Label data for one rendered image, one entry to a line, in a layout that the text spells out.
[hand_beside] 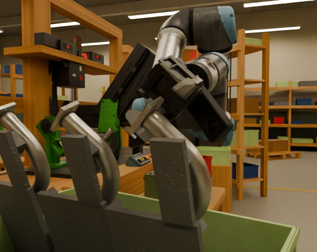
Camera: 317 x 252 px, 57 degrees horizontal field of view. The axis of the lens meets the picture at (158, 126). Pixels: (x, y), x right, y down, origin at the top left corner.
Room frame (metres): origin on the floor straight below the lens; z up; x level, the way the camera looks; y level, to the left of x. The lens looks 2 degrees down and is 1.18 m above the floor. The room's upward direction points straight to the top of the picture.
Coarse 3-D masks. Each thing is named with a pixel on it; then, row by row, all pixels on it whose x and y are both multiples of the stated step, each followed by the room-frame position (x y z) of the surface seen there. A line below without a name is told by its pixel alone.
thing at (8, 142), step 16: (0, 144) 0.54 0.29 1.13; (16, 144) 0.54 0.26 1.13; (16, 160) 0.53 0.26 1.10; (16, 176) 0.55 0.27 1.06; (0, 192) 0.61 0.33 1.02; (16, 192) 0.57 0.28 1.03; (32, 192) 0.55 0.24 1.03; (0, 208) 0.64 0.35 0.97; (16, 208) 0.59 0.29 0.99; (32, 208) 0.56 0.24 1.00; (16, 224) 0.62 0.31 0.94; (32, 224) 0.58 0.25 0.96; (16, 240) 0.65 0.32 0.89; (32, 240) 0.61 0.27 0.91; (48, 240) 0.58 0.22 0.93
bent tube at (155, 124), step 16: (160, 96) 0.40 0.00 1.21; (144, 112) 0.38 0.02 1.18; (144, 128) 0.40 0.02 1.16; (160, 128) 0.38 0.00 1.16; (192, 144) 0.39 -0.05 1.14; (192, 160) 0.38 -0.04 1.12; (192, 176) 0.38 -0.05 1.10; (208, 176) 0.39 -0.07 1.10; (192, 192) 0.39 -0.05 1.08; (208, 192) 0.39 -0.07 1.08
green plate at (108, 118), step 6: (102, 102) 1.81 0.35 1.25; (108, 102) 1.79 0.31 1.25; (114, 102) 1.78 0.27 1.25; (102, 108) 1.79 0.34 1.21; (108, 108) 1.78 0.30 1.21; (114, 108) 1.77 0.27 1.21; (102, 114) 1.78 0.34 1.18; (108, 114) 1.77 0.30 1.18; (114, 114) 1.76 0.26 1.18; (102, 120) 1.77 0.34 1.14; (108, 120) 1.76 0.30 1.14; (114, 120) 1.75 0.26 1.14; (102, 126) 1.76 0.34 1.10; (108, 126) 1.75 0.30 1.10
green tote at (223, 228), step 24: (72, 192) 0.85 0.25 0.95; (120, 192) 0.81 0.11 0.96; (0, 216) 0.68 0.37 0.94; (216, 216) 0.65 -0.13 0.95; (240, 216) 0.62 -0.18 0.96; (0, 240) 0.67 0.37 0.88; (216, 240) 0.65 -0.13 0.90; (240, 240) 0.62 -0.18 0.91; (264, 240) 0.59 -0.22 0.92; (288, 240) 0.50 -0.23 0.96
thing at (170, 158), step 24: (168, 144) 0.34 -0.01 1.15; (168, 168) 0.36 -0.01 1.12; (168, 192) 0.37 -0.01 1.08; (120, 216) 0.42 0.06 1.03; (144, 216) 0.40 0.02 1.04; (168, 216) 0.38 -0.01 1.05; (192, 216) 0.37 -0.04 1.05; (120, 240) 0.44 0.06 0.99; (144, 240) 0.42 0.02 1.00; (168, 240) 0.39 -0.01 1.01; (192, 240) 0.37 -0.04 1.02
